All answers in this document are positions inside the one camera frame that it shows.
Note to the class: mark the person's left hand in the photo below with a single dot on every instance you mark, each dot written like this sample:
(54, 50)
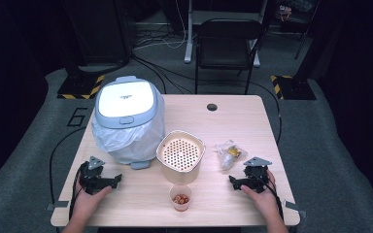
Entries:
(85, 204)

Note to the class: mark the black base with hazard stripes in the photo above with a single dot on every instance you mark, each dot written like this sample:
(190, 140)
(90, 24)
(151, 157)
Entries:
(77, 87)
(296, 88)

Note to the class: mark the clear plastic wrapper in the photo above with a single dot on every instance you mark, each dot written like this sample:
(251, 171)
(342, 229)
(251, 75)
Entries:
(228, 155)

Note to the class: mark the grey metal table bracket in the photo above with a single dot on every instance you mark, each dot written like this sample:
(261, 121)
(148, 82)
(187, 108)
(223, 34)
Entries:
(58, 204)
(295, 207)

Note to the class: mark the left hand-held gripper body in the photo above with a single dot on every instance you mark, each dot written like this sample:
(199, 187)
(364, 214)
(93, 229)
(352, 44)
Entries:
(92, 181)

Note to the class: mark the small translucent cup with food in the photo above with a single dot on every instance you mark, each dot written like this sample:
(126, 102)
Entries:
(180, 198)

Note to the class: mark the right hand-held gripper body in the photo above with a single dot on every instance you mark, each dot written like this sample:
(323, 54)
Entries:
(255, 181)

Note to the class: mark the person's right hand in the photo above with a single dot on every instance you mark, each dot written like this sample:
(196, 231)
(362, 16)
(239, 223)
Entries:
(267, 200)

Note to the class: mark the white metal desk frame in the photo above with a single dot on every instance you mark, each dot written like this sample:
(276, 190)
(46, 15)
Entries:
(189, 39)

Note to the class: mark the white plastic trash liner bag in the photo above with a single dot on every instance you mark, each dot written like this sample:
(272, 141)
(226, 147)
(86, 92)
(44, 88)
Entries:
(123, 144)

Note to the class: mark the white and grey pedal trash can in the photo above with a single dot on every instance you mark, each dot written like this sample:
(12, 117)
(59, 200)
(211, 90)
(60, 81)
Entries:
(124, 100)

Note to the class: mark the black folding chair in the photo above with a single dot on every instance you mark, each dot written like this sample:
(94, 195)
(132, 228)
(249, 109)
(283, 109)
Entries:
(228, 48)

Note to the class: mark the beige perforated basket container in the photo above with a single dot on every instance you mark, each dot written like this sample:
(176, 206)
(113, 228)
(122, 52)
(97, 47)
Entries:
(181, 154)

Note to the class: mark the large black cabinet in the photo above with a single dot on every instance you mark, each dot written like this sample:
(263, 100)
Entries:
(100, 29)

